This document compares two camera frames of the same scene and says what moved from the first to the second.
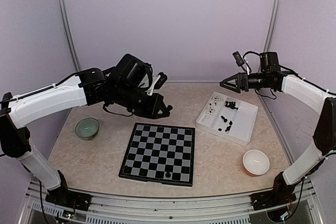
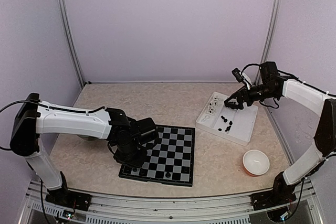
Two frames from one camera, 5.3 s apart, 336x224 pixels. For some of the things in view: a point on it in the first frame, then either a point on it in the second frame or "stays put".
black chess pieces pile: (231, 105) stays put
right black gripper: (241, 77) → (239, 94)
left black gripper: (151, 112) → (138, 162)
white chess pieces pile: (211, 109) stays put
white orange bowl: (255, 162) stays put
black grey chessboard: (160, 153) stays put
